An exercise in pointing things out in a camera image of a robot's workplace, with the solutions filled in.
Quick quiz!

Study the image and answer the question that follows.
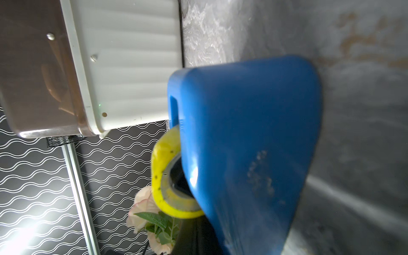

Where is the blue tape dispenser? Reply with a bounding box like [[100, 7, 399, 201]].
[[152, 55, 323, 255]]

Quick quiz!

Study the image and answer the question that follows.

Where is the brown lid storage box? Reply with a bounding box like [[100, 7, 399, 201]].
[[1, 1, 183, 138]]

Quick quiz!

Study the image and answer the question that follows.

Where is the pink flower bouquet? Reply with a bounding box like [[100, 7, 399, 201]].
[[126, 186, 181, 255]]

